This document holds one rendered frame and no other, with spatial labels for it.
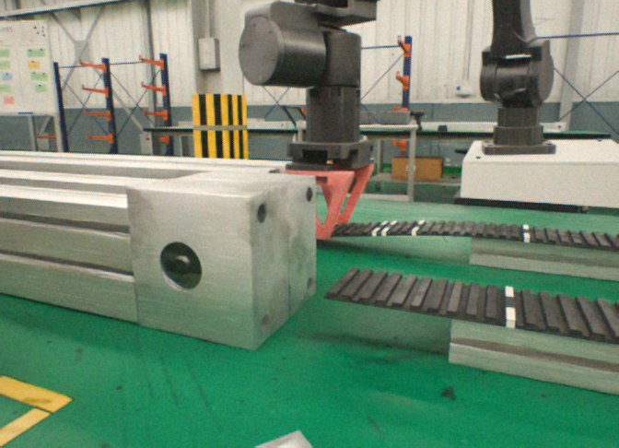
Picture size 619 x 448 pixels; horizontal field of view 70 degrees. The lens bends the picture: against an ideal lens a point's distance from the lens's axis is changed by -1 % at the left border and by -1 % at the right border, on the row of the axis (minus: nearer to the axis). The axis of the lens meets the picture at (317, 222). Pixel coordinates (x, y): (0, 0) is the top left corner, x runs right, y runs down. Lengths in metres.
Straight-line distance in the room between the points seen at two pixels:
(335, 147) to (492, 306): 0.22
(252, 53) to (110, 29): 11.22
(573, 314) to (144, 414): 0.23
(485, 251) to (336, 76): 0.22
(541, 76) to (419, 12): 7.43
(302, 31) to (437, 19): 7.80
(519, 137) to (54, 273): 0.74
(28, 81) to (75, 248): 5.73
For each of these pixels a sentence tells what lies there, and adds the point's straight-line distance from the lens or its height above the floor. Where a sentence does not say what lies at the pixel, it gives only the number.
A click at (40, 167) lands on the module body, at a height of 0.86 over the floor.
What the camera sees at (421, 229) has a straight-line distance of 0.46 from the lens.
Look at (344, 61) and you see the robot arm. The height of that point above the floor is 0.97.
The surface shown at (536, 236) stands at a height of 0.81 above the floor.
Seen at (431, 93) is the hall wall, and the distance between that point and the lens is 8.04.
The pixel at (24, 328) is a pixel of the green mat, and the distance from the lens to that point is 0.36.
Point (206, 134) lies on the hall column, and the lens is 3.71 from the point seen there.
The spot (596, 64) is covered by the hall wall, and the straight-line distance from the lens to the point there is 8.05.
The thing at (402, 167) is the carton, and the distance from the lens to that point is 5.29.
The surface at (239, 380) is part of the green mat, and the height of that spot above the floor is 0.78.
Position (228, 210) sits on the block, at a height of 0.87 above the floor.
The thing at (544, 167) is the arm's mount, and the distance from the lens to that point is 0.82.
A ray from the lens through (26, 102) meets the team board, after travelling 6.08.
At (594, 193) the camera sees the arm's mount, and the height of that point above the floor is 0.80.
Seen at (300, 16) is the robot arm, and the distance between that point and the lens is 0.43.
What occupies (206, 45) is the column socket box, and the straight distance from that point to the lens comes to 3.80.
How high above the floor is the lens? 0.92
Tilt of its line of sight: 13 degrees down
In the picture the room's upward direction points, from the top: straight up
